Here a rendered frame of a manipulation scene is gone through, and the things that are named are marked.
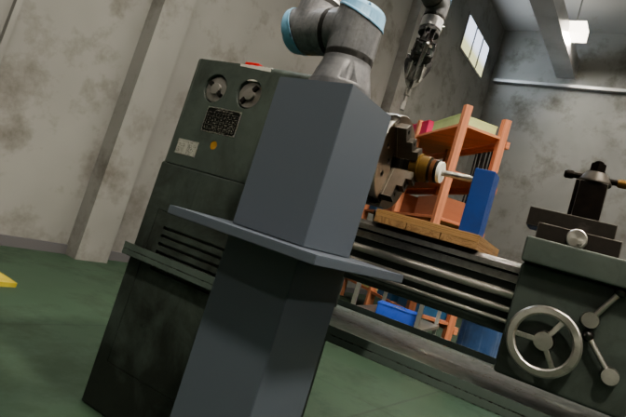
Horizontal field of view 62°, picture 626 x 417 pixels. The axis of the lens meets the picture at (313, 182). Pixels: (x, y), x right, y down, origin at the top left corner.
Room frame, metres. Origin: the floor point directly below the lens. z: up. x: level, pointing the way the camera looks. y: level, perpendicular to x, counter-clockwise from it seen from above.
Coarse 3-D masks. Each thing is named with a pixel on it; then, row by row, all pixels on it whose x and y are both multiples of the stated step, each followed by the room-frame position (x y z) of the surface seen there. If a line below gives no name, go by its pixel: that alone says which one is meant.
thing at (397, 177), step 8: (392, 168) 1.66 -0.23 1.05; (392, 176) 1.64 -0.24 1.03; (400, 176) 1.63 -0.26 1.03; (408, 176) 1.62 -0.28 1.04; (384, 184) 1.64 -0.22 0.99; (392, 184) 1.63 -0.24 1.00; (400, 184) 1.62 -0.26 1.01; (408, 184) 1.65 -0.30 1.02; (384, 192) 1.63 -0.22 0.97; (392, 192) 1.61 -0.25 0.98; (376, 200) 1.65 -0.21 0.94; (392, 200) 1.63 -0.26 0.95
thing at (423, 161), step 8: (416, 160) 1.61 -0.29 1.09; (424, 160) 1.60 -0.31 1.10; (432, 160) 1.61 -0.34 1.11; (440, 160) 1.60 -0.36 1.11; (408, 168) 1.64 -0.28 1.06; (416, 168) 1.61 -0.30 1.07; (424, 168) 1.60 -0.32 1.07; (432, 168) 1.59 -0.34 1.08; (416, 176) 1.62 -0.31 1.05; (424, 176) 1.60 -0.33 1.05; (432, 176) 1.59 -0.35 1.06
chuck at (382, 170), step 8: (392, 120) 1.59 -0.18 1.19; (400, 120) 1.62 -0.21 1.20; (408, 120) 1.68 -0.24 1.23; (392, 128) 1.59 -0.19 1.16; (392, 136) 1.60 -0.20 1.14; (384, 144) 1.56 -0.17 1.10; (392, 144) 1.62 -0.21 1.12; (384, 152) 1.58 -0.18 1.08; (392, 152) 1.64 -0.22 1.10; (384, 160) 1.60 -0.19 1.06; (376, 168) 1.56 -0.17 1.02; (384, 168) 1.61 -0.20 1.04; (376, 176) 1.58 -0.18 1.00; (384, 176) 1.63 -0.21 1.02; (376, 184) 1.59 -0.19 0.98; (376, 192) 1.61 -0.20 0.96; (400, 192) 1.78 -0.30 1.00; (368, 200) 1.66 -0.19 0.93; (384, 200) 1.68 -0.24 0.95
